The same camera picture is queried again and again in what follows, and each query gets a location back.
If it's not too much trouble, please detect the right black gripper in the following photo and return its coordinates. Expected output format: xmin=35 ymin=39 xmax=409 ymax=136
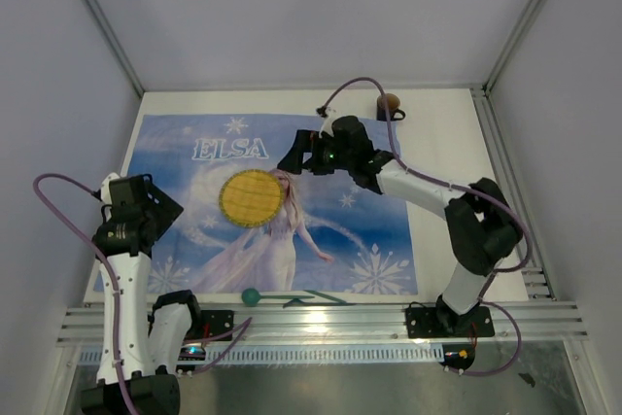
xmin=279 ymin=128 xmax=355 ymax=175

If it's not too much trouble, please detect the yellow woven round plate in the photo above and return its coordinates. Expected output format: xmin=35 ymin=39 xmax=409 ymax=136
xmin=219 ymin=169 xmax=285 ymax=228

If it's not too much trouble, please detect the blue pink Elsa cloth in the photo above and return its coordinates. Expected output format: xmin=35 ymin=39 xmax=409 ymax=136
xmin=128 ymin=114 xmax=418 ymax=295

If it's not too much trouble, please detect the teal plastic spoon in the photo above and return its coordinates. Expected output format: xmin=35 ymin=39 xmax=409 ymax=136
xmin=241 ymin=288 xmax=312 ymax=307

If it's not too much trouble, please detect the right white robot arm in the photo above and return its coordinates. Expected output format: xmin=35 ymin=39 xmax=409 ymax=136
xmin=277 ymin=116 xmax=524 ymax=334

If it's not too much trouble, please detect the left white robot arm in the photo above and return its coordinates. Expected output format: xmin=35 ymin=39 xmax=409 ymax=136
xmin=81 ymin=173 xmax=204 ymax=414

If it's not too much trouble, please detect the teal plastic knife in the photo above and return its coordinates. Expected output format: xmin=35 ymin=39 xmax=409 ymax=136
xmin=304 ymin=290 xmax=351 ymax=305

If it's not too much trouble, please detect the dark teal plastic fork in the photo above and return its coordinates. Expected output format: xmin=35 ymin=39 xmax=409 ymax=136
xmin=282 ymin=298 xmax=354 ymax=309

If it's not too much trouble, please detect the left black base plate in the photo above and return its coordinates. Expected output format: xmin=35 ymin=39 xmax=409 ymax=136
xmin=193 ymin=309 xmax=235 ymax=341

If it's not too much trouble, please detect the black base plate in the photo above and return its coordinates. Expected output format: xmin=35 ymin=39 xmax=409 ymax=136
xmin=193 ymin=309 xmax=235 ymax=341
xmin=404 ymin=305 xmax=496 ymax=338

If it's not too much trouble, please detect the aluminium front rail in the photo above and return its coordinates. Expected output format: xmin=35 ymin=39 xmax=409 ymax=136
xmin=56 ymin=300 xmax=588 ymax=346

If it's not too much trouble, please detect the white slotted cable duct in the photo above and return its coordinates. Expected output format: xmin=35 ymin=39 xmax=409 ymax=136
xmin=77 ymin=342 xmax=446 ymax=365

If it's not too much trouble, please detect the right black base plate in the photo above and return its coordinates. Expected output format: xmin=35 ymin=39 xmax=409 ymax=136
xmin=404 ymin=305 xmax=496 ymax=338

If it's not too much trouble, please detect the right aluminium side rail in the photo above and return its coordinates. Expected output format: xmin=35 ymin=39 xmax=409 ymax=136
xmin=469 ymin=87 xmax=557 ymax=301

